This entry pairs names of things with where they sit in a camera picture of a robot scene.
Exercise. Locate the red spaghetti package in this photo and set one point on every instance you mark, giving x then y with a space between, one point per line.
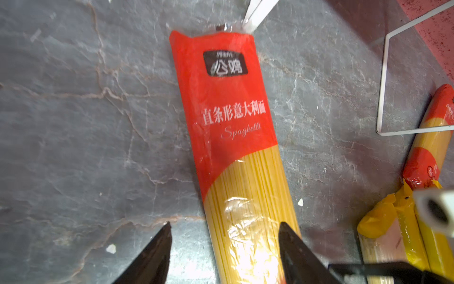
427 154
243 185

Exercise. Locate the yellow pasta package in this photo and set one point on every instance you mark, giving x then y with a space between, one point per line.
390 234
440 252

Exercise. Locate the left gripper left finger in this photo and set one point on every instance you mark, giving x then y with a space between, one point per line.
151 266

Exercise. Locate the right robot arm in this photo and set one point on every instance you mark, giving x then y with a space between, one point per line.
436 208

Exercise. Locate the white two-tier shelf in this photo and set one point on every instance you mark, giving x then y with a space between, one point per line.
257 11

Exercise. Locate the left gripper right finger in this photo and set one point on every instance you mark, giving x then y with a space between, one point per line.
300 265

